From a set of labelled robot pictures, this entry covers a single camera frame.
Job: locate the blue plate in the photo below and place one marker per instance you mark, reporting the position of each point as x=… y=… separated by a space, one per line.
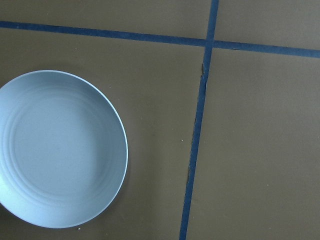
x=63 y=149

